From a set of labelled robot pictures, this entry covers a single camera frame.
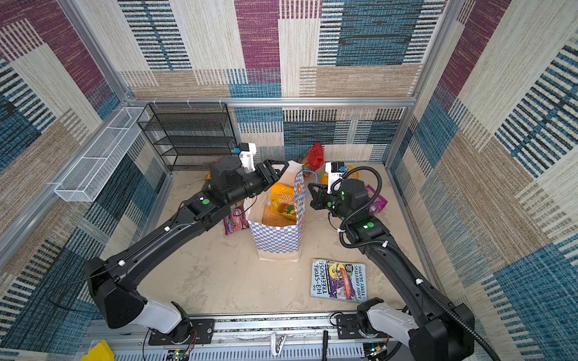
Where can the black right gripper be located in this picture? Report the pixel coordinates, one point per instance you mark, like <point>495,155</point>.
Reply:
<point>317,196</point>

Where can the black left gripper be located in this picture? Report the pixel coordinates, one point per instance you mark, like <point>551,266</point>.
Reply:
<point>271,177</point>

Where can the yellow gummy bag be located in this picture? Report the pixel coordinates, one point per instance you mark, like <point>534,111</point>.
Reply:
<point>283,201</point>

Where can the blue checkered paper bag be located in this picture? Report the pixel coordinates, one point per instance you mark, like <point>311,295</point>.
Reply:
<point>279,243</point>

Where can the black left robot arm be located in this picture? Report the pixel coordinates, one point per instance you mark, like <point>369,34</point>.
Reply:
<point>113,283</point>

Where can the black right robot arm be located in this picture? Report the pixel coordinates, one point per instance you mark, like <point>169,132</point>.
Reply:
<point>434,328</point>

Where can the red candy bag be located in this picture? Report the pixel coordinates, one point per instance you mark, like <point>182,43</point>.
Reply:
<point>315,157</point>

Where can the purple Fox's candy bag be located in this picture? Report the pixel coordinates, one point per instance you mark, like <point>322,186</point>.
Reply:
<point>235,221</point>

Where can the purple snack bag right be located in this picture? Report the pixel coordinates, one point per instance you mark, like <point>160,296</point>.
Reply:
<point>378,204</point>

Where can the treehouse children's book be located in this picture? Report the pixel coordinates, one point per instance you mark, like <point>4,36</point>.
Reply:
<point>339,281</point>

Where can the yellow object bottom edge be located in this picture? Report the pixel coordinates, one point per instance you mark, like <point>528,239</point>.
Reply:
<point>99,352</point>

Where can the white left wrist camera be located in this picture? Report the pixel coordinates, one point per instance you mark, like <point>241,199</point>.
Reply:
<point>246,153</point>

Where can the black wire shelf rack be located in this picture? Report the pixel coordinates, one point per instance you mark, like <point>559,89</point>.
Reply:
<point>188,136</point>

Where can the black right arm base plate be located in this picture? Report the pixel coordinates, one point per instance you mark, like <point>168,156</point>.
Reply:
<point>352,326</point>

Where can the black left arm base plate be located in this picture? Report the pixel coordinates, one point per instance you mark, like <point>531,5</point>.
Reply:
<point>188,332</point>

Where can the white mesh wall basket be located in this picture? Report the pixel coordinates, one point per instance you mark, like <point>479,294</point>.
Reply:
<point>88,176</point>

